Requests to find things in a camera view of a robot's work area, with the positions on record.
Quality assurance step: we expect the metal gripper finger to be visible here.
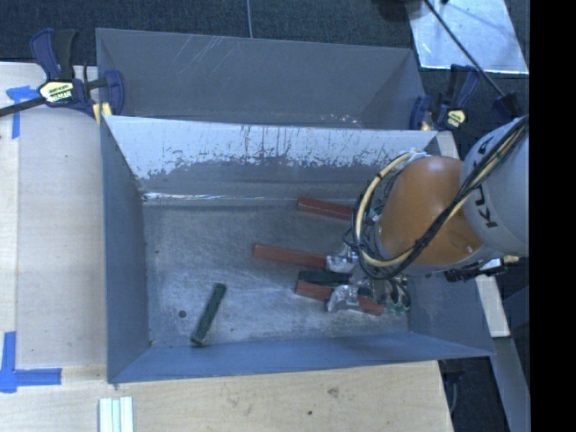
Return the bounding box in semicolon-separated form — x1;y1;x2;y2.
324;245;361;274
324;283;361;313

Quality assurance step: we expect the dark green flat block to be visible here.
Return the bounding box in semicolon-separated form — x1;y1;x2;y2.
298;269;353;286
189;282;228;347

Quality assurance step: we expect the red-brown flat block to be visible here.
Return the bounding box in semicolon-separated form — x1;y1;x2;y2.
251;242;329;270
296;196;355;221
293;280;387;317

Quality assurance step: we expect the grey metal bin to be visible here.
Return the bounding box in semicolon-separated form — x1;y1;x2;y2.
94;27;497;384

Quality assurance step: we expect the black cylinder on white bracket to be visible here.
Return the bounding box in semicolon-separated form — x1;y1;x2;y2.
443;254;521;284

